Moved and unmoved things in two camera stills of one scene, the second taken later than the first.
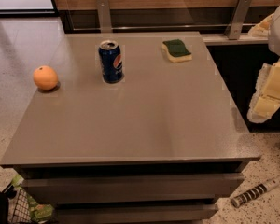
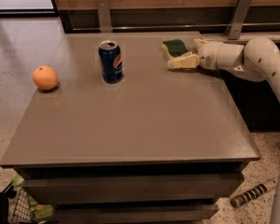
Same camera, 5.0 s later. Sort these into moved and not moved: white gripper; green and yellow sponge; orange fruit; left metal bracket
Moved: white gripper
Not moved: orange fruit; green and yellow sponge; left metal bracket
